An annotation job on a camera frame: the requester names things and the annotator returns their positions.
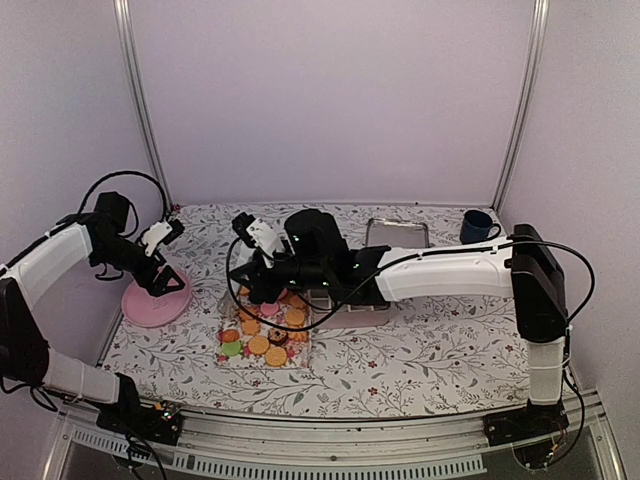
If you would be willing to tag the green sandwich cookie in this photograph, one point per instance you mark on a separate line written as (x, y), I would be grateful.
(231, 349)

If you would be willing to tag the pink sandwich cookie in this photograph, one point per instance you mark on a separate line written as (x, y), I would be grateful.
(269, 309)

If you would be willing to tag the dark blue mug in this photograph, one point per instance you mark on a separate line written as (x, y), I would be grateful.
(478, 226)

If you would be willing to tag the pink round plate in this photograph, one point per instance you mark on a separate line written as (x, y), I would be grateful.
(142, 310)

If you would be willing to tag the yellow dotted round biscuit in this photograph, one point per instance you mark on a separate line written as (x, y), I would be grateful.
(276, 357)

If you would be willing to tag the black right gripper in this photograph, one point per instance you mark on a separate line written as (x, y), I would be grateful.
(258, 286)

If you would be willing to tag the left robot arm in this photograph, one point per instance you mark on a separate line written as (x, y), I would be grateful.
(99, 238)

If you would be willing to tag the aluminium front rail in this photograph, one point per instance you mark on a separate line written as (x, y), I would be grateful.
(232, 445)

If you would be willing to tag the floral rectangular tray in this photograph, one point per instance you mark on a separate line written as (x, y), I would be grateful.
(264, 336)

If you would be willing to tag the pink tin with white dividers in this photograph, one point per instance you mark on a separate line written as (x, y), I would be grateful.
(348, 316)

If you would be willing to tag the chocolate sprinkle donut cookie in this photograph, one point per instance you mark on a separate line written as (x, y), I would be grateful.
(277, 337)

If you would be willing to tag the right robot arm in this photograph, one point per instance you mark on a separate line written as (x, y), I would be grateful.
(313, 255)

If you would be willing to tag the clear tin lid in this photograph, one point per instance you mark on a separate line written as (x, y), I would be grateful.
(396, 233)

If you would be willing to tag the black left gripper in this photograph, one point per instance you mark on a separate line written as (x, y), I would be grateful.
(156, 286)

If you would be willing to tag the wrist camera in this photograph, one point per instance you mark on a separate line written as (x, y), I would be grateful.
(258, 234)
(164, 232)

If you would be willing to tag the floral patterned tablecloth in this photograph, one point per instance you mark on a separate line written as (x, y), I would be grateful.
(437, 355)

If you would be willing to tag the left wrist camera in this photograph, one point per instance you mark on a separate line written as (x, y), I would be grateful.
(164, 232)

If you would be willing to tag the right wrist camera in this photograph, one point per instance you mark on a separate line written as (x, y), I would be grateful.
(258, 234)

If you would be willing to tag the swirl butter cookie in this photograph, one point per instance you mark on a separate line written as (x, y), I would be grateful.
(229, 336)

